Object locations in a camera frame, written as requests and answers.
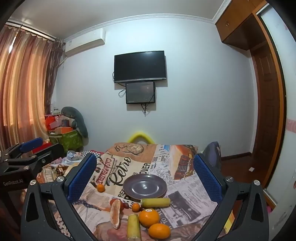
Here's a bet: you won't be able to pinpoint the brown patterned curtain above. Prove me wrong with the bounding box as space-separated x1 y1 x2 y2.
45 38 64 114

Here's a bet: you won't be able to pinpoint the brown wooden door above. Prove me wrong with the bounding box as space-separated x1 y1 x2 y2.
250 14 286 183

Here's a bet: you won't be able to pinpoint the small black wall monitor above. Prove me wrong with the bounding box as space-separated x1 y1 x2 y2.
125 81 156 105

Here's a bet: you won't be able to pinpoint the black wall television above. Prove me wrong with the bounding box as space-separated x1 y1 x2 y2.
114 50 167 83

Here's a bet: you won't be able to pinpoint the white wall air conditioner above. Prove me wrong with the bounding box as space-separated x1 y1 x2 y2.
63 30 106 56

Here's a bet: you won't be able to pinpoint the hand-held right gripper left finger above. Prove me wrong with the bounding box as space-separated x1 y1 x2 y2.
20 153 97 241

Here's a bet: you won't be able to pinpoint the green storage box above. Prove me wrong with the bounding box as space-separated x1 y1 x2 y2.
48 129 84 151

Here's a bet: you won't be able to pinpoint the medium orange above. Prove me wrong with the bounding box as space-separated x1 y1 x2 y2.
148 223 171 240

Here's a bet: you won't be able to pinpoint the yellow banana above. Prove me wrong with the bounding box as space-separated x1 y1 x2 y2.
126 213 142 239

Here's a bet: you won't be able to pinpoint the pomelo wedge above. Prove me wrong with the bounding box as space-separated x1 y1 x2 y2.
110 199 121 230

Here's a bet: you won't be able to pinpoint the red gift boxes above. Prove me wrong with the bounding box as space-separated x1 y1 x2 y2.
45 114 63 131

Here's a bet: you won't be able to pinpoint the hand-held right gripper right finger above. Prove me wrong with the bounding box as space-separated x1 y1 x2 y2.
193 153 270 241

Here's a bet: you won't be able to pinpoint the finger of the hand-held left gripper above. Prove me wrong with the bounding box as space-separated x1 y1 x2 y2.
0 137 44 163
7 143 65 173

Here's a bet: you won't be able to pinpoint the grey plush toy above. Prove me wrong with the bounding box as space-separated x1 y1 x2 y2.
60 107 89 140

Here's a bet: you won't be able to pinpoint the white sliding wardrobe door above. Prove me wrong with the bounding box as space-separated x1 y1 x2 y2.
260 9 296 209

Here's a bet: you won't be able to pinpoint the pink orange window curtain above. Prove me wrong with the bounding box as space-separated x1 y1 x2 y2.
0 22 56 151

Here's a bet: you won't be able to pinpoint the printed blanket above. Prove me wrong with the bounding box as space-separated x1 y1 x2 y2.
37 142 234 241

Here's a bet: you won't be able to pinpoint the floral bedsheet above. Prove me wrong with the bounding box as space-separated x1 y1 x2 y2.
45 150 84 178

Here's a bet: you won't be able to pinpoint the yellow foam ring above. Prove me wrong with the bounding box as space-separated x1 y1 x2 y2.
128 131 155 144

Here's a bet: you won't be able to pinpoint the large orange with sticker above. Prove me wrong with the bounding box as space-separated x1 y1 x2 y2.
138 208 160 228

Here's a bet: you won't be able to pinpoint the blue grey chair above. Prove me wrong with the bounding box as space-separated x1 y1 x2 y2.
203 141 222 168

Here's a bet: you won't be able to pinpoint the red tomato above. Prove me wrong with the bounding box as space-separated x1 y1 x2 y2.
110 198 124 210

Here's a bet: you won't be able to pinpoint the wooden overhead cabinet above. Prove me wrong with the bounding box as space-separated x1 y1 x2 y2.
215 0 270 51

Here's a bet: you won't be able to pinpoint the dark purple plate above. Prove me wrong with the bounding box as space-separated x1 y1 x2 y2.
123 174 167 200

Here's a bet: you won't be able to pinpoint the black white checkered cloth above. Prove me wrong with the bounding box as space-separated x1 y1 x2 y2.
81 150 102 158

